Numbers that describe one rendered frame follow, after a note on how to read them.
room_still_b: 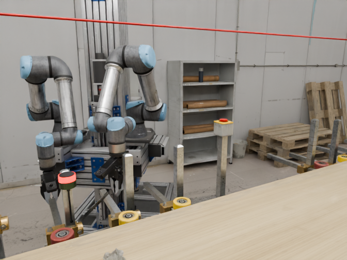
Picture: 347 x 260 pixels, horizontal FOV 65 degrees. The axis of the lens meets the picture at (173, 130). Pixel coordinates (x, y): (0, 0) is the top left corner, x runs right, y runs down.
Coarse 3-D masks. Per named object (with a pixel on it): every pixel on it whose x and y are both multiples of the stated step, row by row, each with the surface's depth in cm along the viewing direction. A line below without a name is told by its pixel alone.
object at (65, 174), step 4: (64, 172) 102; (68, 172) 102; (72, 172) 102; (60, 176) 98; (64, 176) 98; (68, 176) 98; (72, 188) 100; (68, 192) 101; (68, 196) 102; (72, 220) 108
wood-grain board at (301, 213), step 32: (256, 192) 131; (288, 192) 131; (320, 192) 131; (128, 224) 105; (160, 224) 105; (192, 224) 105; (224, 224) 105; (256, 224) 105; (288, 224) 105; (320, 224) 105; (32, 256) 87; (64, 256) 87; (96, 256) 87; (128, 256) 87; (160, 256) 87; (192, 256) 87; (224, 256) 87; (256, 256) 87; (288, 256) 87; (320, 256) 87
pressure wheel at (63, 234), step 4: (64, 228) 102; (68, 228) 102; (56, 232) 99; (60, 232) 98; (64, 232) 99; (68, 232) 99; (72, 232) 99; (52, 236) 97; (56, 236) 97; (60, 236) 97; (64, 236) 97; (68, 236) 97; (72, 236) 98; (52, 240) 95; (56, 240) 95; (60, 240) 95; (64, 240) 95; (52, 244) 96
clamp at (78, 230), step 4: (60, 224) 110; (64, 224) 110; (76, 224) 110; (80, 224) 111; (52, 228) 108; (56, 228) 108; (60, 228) 108; (72, 228) 108; (76, 228) 109; (80, 228) 110; (48, 232) 105; (52, 232) 105; (76, 232) 109; (80, 232) 109; (48, 236) 104; (76, 236) 109; (48, 240) 104; (48, 244) 105
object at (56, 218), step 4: (52, 200) 132; (52, 204) 128; (56, 204) 128; (52, 208) 124; (56, 208) 124; (52, 212) 121; (56, 212) 121; (52, 216) 118; (56, 216) 118; (56, 220) 115; (60, 220) 115; (56, 224) 112
